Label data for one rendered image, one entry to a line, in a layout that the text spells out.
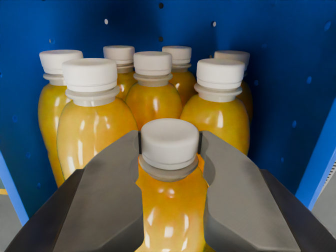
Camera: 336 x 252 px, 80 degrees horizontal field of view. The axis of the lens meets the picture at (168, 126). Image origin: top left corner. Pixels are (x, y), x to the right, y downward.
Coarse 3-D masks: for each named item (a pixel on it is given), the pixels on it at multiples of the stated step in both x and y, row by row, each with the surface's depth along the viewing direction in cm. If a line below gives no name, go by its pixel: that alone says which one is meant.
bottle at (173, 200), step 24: (144, 168) 13; (192, 168) 13; (144, 192) 13; (168, 192) 13; (192, 192) 13; (144, 216) 13; (168, 216) 13; (192, 216) 13; (144, 240) 13; (168, 240) 13; (192, 240) 14
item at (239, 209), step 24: (216, 144) 11; (216, 168) 9; (240, 168) 9; (216, 192) 8; (240, 192) 8; (264, 192) 8; (216, 216) 7; (240, 216) 7; (264, 216) 7; (216, 240) 7; (240, 240) 6; (264, 240) 6; (288, 240) 6
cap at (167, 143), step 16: (144, 128) 13; (160, 128) 13; (176, 128) 13; (192, 128) 13; (144, 144) 12; (160, 144) 12; (176, 144) 12; (192, 144) 12; (160, 160) 12; (176, 160) 12; (192, 160) 13
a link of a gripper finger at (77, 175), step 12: (84, 168) 9; (72, 180) 8; (60, 192) 8; (72, 192) 8; (48, 204) 7; (60, 204) 7; (36, 216) 7; (48, 216) 7; (60, 216) 7; (24, 228) 6; (36, 228) 6; (48, 228) 6; (60, 228) 6; (12, 240) 6; (24, 240) 6; (36, 240) 6; (48, 240) 6
